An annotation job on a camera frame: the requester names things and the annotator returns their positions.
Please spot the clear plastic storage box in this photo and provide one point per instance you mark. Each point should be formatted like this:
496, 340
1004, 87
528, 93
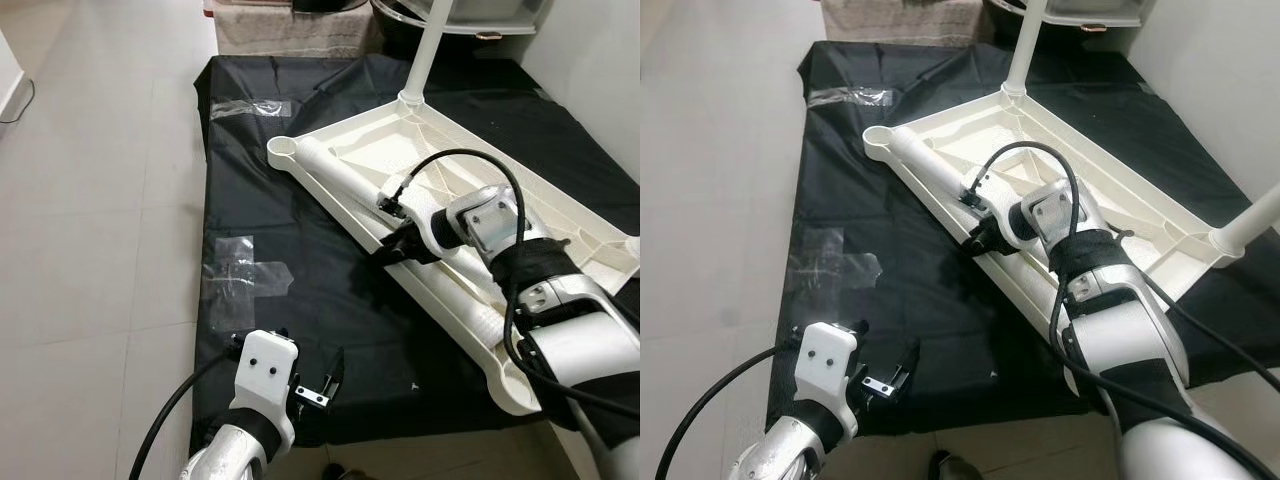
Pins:
1100, 12
500, 15

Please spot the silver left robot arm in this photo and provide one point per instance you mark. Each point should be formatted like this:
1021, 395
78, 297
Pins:
235, 450
790, 450

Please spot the black tablecloth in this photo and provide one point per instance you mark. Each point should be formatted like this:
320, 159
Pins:
300, 330
900, 330

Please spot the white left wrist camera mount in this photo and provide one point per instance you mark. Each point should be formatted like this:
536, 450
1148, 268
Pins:
828, 360
265, 370

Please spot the crumpled clear tape patch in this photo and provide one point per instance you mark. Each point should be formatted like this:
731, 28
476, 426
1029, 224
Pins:
830, 265
240, 270

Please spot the white plastic table top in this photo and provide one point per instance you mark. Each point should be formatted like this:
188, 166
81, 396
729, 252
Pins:
1150, 170
560, 220

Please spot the robot right leg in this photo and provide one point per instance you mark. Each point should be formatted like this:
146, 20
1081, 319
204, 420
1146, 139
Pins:
940, 467
335, 472

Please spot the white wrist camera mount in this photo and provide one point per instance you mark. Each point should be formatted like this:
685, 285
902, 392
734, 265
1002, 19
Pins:
435, 228
1015, 220
828, 360
265, 370

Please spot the black wok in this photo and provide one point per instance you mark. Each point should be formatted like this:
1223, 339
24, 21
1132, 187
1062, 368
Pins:
1000, 20
395, 25

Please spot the clear tape strip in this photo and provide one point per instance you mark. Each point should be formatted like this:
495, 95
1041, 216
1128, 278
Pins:
850, 97
250, 108

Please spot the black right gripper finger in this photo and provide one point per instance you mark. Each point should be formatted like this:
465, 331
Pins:
973, 240
386, 251

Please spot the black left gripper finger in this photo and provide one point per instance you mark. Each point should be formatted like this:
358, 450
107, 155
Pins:
856, 327
905, 370
333, 375
280, 334

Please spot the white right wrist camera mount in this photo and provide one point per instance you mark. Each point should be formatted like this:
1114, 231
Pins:
1015, 220
435, 228

